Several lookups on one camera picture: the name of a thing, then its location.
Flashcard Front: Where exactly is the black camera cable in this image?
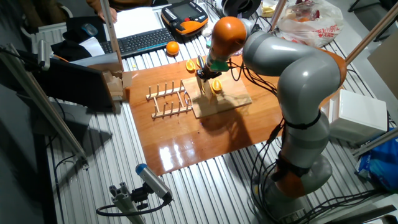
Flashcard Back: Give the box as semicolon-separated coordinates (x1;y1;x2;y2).
95;198;170;218

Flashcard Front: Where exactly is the forearm in brown sleeve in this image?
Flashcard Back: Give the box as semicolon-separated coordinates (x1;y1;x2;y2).
86;0;110;12

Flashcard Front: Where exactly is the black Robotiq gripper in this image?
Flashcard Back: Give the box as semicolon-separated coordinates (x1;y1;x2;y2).
195;66;223;85

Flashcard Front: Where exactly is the orange black teach pendant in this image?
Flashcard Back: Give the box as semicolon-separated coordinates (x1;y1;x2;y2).
160;0;210;40

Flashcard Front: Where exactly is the wooden peg dish rack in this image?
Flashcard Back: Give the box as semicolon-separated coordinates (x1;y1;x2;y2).
146;78;193;120

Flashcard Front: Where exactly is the small white paper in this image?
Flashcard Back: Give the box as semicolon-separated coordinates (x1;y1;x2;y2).
79;36;106;57

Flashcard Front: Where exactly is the blue plastic bag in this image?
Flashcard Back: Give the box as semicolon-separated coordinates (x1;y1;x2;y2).
355;129;398;192

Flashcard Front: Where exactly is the black cloth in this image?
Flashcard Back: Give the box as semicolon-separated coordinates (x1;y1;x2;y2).
51;16;103;62

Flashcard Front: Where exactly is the reddish glossy wooden board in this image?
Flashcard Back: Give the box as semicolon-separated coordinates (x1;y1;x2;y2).
126;54;345;177

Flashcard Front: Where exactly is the grey camera with blue end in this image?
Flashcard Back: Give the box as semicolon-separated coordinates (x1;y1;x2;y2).
135;163;174;202

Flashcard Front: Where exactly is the black filament spool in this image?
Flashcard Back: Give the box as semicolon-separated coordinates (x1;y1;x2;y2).
221;0;262;18

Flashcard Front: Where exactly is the whole orange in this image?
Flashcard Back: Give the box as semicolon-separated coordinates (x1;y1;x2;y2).
165;40;180;57

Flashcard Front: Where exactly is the dark computer mouse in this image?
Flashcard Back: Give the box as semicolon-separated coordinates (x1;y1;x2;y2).
81;22;99;37

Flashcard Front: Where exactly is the brown cardboard panel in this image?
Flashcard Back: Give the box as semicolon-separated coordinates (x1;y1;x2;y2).
367;30;398;100

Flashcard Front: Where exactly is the large white paper sheet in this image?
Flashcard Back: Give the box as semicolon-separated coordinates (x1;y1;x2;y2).
113;6;164;39

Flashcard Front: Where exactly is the person hand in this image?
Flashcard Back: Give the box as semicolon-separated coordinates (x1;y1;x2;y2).
97;6;118;24

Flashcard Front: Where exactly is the bamboo cutting board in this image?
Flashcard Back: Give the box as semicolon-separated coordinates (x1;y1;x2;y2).
181;67;253;119

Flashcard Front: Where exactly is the aluminium frame post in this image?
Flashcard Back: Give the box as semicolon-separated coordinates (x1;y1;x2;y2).
99;0;125;73
269;0;287;32
0;43;90;170
352;126;398;157
345;2;398;66

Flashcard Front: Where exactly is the white drawer box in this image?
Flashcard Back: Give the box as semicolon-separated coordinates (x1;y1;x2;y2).
322;89;389;144

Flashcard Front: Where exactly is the black keyboard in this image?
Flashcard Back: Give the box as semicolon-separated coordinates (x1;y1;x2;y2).
99;27;175;59

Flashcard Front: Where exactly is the white ribbed rack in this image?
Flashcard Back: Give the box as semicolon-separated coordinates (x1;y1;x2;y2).
20;21;68;54

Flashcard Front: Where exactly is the steel cleaver knife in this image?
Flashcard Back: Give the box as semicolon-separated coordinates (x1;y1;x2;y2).
195;55;214;102

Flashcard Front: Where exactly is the black monitor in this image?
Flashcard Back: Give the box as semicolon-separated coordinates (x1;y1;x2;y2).
30;57;115;112

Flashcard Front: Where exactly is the white red-print plastic bag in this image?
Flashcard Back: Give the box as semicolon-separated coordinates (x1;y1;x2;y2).
276;0;345;47

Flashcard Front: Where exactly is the short aluminium profile mount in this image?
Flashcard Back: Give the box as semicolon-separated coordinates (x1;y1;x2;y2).
108;182;147;224

